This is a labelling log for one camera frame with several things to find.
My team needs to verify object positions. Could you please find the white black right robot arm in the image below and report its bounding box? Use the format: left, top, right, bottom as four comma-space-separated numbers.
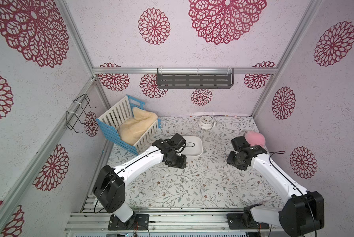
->
227, 136, 325, 237

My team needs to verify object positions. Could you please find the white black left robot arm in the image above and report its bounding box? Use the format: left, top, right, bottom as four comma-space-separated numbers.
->
92, 133, 186, 223

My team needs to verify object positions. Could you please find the white storage box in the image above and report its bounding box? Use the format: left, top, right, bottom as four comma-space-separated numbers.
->
182, 136, 203, 159

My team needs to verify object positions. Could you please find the pink plush toy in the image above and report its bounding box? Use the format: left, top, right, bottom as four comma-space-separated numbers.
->
244, 131, 266, 148

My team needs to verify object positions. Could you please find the cream plush cloth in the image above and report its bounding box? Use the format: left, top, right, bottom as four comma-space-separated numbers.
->
118, 107, 158, 146

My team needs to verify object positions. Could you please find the white alarm clock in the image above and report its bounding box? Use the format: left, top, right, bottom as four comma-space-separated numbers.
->
198, 115, 217, 130

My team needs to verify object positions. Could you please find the blue white slatted crate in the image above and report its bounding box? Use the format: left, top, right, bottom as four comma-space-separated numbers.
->
96, 95, 161, 155

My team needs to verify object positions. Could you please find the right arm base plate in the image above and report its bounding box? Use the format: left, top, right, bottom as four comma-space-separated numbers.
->
226, 204, 270, 231

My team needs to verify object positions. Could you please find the grey wall shelf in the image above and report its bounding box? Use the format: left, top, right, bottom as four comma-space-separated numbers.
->
156, 69, 234, 89

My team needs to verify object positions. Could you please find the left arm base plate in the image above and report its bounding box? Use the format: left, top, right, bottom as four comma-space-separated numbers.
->
108, 213, 150, 231

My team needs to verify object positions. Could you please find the black wire wall rack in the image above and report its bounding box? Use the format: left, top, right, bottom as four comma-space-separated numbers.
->
65, 93, 96, 134

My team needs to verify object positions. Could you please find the aluminium front rail frame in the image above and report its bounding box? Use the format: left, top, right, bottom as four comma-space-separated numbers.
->
63, 195, 286, 237

